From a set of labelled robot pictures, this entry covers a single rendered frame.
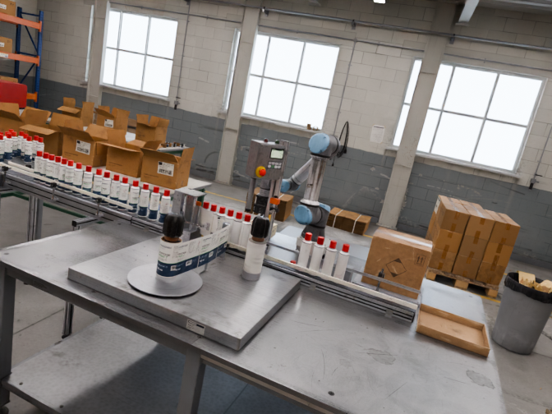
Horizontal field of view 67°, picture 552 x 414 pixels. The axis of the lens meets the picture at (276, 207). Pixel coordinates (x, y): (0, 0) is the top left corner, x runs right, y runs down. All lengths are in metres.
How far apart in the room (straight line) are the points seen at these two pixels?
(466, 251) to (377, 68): 3.57
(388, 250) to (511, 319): 2.23
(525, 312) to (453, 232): 1.50
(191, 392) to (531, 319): 3.25
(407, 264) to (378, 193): 5.36
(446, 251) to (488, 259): 0.46
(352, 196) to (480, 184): 2.09
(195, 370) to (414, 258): 1.24
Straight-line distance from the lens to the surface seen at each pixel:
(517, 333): 4.36
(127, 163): 4.11
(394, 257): 2.30
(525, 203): 7.80
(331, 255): 2.11
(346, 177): 7.64
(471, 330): 2.29
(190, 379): 1.67
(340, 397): 1.48
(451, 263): 5.50
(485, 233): 5.46
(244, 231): 2.26
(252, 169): 2.22
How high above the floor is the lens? 1.68
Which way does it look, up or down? 14 degrees down
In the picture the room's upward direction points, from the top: 12 degrees clockwise
